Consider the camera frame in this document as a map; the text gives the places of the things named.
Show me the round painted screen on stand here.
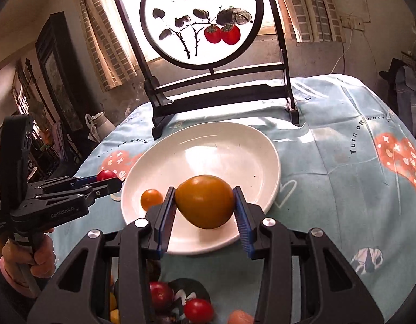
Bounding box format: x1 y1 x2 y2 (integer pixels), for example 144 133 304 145
114 0 299 138

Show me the white power cable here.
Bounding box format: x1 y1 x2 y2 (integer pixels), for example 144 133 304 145
329 28 354 75

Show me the pile of blue clothes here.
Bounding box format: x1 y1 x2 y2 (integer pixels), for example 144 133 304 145
379 58 416 139

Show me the dark framed picture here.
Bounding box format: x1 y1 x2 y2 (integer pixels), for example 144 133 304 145
35 12 92 133

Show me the right patterned curtain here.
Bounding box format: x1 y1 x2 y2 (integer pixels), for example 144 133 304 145
278 0 346 42

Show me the small red cherry tomato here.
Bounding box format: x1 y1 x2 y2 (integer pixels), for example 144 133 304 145
96 169 117 181

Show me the left patterned curtain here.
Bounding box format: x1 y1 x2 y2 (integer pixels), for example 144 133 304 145
75 0 138 92

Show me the yellow round fruit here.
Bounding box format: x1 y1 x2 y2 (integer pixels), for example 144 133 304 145
109 292 117 312

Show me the small orange tomato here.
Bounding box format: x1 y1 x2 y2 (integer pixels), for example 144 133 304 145
140 189 163 211

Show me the smooth orange persimmon fruit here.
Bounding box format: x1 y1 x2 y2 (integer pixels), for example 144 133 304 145
174 175 235 230

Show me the white oval plate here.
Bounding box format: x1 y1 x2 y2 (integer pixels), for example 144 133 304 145
119 121 282 256

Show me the red tomato back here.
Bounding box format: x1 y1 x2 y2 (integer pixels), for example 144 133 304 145
183 298 214 324

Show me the patterned curtain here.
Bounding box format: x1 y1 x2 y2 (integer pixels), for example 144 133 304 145
278 0 346 42
75 0 138 92

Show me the wall power socket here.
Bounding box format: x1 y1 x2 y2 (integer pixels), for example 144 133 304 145
340 15 365 32

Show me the olive yellow small fruit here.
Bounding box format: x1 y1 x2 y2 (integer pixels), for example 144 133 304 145
110 309 120 324

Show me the person's left hand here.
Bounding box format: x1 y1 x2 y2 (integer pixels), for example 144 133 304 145
0 234 56 298

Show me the light blue printed tablecloth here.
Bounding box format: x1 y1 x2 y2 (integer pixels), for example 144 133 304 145
52 75 416 323

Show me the black coat rack pole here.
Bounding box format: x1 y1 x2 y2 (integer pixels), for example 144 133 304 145
25 58 57 124

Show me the white ceramic jug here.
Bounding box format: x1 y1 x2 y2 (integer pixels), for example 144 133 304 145
85 112 116 143

